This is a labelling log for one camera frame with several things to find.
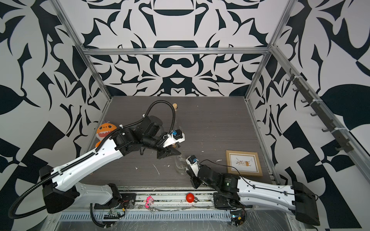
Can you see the red ball knob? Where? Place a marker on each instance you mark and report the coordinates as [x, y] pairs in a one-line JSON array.
[[190, 198]]

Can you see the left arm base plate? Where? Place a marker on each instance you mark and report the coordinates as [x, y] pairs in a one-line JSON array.
[[126, 201]]

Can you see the orange shark plush toy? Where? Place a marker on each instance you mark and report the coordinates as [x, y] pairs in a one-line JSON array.
[[103, 131]]

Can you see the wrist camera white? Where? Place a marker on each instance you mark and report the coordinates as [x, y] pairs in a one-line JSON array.
[[174, 137], [193, 165]]

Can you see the circuit board right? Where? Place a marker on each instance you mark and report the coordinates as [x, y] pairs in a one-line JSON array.
[[238, 219]]

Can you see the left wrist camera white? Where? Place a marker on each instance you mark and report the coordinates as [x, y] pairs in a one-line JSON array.
[[174, 137]]

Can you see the wooden framed picture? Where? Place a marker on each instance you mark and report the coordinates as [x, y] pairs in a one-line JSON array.
[[245, 163]]

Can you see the pink clip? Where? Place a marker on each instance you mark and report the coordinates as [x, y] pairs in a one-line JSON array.
[[149, 202]]

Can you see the far tall glass bottle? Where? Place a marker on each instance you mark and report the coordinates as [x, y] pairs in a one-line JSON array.
[[177, 124]]

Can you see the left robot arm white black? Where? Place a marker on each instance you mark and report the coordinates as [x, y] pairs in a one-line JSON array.
[[65, 190]]

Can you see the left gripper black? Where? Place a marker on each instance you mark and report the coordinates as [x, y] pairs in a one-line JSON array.
[[168, 152]]

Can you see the white slotted cable duct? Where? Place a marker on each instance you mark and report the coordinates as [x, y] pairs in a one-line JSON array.
[[202, 215]]

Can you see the glass bottle with cork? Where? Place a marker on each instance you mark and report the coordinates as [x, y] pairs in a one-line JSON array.
[[180, 164]]

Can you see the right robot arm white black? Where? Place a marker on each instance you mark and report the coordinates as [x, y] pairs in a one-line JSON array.
[[238, 192]]

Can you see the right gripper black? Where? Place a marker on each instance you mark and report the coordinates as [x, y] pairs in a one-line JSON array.
[[192, 180]]

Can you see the green circuit board left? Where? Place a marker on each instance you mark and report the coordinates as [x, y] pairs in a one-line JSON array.
[[114, 215]]

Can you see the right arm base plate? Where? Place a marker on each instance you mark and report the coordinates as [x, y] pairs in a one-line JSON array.
[[223, 203]]

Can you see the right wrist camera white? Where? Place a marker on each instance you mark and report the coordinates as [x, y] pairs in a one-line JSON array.
[[193, 165]]

